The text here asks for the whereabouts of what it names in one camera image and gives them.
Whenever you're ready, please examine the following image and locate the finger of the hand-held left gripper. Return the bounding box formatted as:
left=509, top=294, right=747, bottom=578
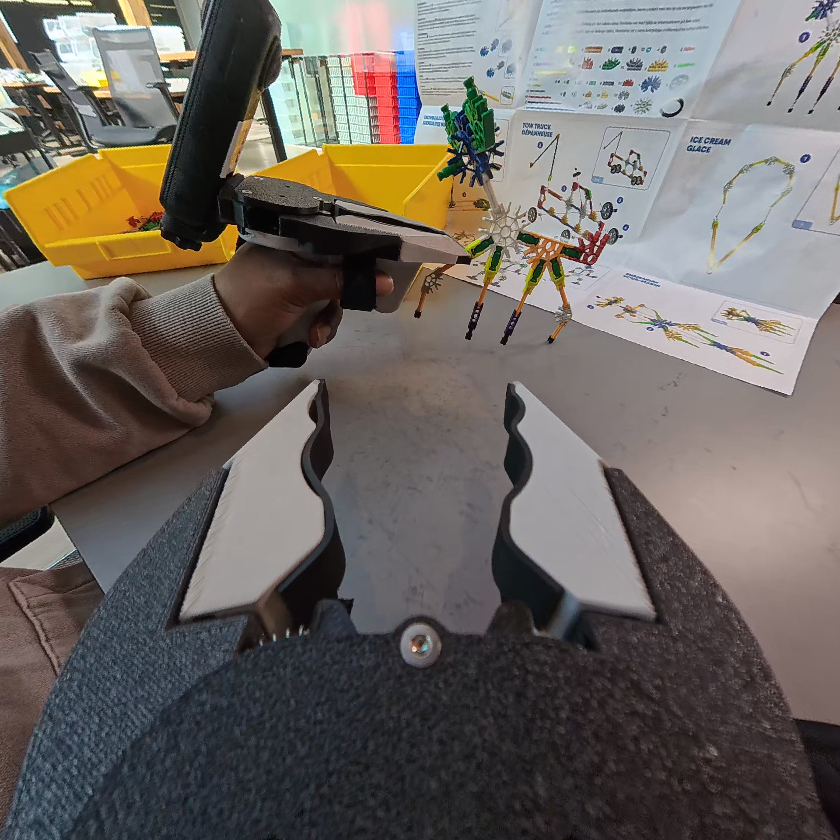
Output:
left=330, top=197, right=455, bottom=242
left=330, top=218, right=473, bottom=266

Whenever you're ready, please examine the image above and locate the multicoloured toy hand assembly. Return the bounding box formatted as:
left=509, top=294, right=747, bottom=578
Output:
left=413, top=180, right=624, bottom=347

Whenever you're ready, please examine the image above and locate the grey desk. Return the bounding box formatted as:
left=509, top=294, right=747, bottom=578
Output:
left=0, top=259, right=840, bottom=723

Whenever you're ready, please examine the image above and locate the black chair armrest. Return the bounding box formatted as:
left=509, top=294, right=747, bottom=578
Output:
left=0, top=505, right=56, bottom=564

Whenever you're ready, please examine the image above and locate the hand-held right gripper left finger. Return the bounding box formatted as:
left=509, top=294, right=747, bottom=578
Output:
left=178, top=378, right=347, bottom=636

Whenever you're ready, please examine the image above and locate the black office chair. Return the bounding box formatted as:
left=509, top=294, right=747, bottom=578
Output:
left=29, top=49, right=175, bottom=153

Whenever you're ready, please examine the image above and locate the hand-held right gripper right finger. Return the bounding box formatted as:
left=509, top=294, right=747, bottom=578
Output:
left=492, top=381, right=658, bottom=643

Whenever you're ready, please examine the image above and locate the rack of small parts drawers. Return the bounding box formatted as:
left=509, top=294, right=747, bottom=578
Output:
left=270, top=51, right=422, bottom=147

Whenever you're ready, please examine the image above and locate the white toy instruction sheet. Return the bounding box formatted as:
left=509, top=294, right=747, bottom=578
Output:
left=415, top=0, right=840, bottom=396

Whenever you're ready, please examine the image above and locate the person's left forearm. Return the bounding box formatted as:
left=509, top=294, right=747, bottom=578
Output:
left=0, top=276, right=268, bottom=526

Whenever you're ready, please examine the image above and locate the person's left hand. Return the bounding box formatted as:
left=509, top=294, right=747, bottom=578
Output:
left=213, top=244, right=396, bottom=360

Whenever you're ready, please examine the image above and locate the grey mesh office chair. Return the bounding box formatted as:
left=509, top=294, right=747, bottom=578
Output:
left=92, top=26, right=181, bottom=132

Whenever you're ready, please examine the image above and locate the yellow divided plastic bin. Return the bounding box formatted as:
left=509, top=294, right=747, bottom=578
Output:
left=252, top=143, right=455, bottom=231

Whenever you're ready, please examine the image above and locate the wooden standing desk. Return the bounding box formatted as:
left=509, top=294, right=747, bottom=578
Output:
left=157, top=46, right=306, bottom=163

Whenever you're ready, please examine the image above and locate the person's beige sweatshirt torso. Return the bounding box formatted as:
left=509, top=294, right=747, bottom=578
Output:
left=0, top=564, right=106, bottom=811

